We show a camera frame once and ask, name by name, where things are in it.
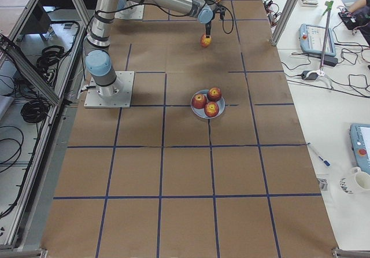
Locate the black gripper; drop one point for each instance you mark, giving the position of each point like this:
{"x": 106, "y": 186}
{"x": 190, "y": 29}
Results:
{"x": 208, "y": 24}

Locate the red yellow apple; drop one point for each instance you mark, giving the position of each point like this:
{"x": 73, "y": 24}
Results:
{"x": 205, "y": 40}

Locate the red apple on plate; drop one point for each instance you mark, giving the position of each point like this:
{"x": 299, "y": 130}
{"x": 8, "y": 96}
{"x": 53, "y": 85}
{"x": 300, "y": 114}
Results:
{"x": 211, "y": 109}
{"x": 214, "y": 94}
{"x": 199, "y": 101}

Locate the light blue plate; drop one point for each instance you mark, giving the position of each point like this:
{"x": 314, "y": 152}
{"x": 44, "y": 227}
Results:
{"x": 200, "y": 112}

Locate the teach pendant tablet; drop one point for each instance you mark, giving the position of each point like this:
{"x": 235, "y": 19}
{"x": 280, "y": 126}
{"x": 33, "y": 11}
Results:
{"x": 311, "y": 38}

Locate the long reach grabber tool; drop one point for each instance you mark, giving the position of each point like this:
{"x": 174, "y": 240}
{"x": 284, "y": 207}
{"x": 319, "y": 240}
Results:
{"x": 320, "y": 71}

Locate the black power adapter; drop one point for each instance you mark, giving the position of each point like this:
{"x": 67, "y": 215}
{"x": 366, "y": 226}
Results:
{"x": 330, "y": 61}

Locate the blue white pen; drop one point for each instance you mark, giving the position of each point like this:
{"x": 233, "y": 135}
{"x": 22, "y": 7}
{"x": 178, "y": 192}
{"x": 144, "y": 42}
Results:
{"x": 323, "y": 160}

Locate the white mug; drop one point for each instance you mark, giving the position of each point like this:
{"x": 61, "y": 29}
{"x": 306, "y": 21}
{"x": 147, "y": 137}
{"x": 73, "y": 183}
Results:
{"x": 356, "y": 181}

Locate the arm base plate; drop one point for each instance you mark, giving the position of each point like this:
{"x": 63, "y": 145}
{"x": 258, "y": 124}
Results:
{"x": 117, "y": 95}
{"x": 131, "y": 13}

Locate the aluminium frame post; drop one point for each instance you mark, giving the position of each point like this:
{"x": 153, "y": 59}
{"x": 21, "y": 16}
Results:
{"x": 282, "y": 23}

